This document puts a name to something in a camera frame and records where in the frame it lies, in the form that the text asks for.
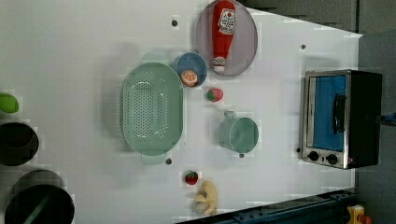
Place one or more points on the orange half toy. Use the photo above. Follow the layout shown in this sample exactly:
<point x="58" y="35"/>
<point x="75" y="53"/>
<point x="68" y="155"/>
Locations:
<point x="189" y="78"/>

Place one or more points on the red ketchup bottle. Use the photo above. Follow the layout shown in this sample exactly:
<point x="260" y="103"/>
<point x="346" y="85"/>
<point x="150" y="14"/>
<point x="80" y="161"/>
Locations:
<point x="223" y="26"/>

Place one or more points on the red strawberry toy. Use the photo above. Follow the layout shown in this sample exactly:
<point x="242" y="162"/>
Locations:
<point x="191" y="178"/>

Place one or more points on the green utensil handle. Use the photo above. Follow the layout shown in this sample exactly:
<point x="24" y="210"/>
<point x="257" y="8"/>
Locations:
<point x="8" y="103"/>

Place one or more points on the black round pot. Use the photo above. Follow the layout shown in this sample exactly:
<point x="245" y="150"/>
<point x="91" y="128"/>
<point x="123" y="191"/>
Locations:
<point x="40" y="197"/>

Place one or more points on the small blue bowl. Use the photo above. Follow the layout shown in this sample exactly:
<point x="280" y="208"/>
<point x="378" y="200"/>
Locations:
<point x="191" y="61"/>

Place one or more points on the black cylinder container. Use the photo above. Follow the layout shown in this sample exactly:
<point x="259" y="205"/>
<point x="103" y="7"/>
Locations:
<point x="18" y="143"/>

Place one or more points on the pink strawberry toy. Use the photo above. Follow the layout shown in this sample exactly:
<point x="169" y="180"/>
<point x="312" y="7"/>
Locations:
<point x="214" y="95"/>

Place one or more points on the black toaster oven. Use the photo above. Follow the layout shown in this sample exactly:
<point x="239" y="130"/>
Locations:
<point x="358" y="113"/>

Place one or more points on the peeled banana toy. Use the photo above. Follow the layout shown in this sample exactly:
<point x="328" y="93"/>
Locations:
<point x="207" y="200"/>

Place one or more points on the green measuring cup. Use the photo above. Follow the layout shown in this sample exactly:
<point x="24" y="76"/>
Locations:
<point x="237" y="133"/>

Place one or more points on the green oval colander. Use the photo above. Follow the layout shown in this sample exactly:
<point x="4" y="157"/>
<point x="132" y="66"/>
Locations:
<point x="151" y="115"/>

